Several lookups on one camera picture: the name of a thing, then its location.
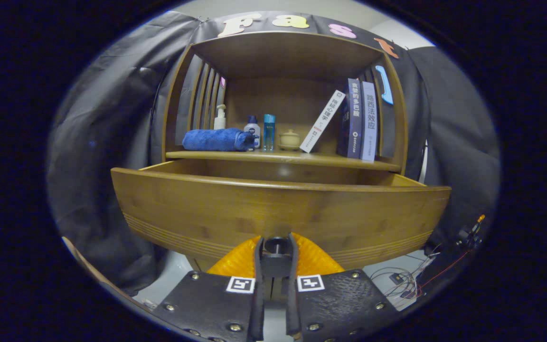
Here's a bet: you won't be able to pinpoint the wooden cabinet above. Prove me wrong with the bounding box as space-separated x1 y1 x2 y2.
161 31 409 301

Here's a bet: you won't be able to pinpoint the folded blue towel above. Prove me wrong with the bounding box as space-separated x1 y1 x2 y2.
182 127 260 152

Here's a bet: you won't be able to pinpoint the thin floor cables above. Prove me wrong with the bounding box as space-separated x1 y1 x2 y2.
368 245 473 301

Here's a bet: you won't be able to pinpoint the black drawer knob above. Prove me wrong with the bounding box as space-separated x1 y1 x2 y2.
260 236 294 279

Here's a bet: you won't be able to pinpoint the clear blue bottle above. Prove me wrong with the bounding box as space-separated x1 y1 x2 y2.
263 114 276 152

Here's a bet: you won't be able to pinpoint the lavender book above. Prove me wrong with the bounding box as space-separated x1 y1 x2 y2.
360 81 378 163

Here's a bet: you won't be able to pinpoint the black device with orange tip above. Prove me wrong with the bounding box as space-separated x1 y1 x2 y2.
456 214 487 250

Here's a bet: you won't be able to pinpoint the beige lidded teacup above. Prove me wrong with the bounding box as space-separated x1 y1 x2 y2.
278 129 301 152

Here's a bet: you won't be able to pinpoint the wooden drawer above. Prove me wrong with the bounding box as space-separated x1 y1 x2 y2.
111 158 452 270

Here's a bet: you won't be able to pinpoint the white book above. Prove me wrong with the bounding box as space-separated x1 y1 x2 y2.
299 90 346 154

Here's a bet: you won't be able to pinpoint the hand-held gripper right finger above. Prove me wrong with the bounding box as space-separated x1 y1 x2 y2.
285 233 400 342

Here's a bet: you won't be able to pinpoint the white lotion bottle blue cap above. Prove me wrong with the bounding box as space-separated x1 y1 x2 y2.
244 115 261 149

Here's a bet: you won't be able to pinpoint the wooden countertop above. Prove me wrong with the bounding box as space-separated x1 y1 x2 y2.
165 145 401 172

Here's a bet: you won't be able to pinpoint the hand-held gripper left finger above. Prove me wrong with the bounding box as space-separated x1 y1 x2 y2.
151 235 265 342

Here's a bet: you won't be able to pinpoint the black backdrop cloth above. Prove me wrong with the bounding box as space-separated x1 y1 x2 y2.
46 10 501 297

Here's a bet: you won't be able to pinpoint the dark blue book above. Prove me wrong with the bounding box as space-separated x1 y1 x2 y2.
336 78 363 159

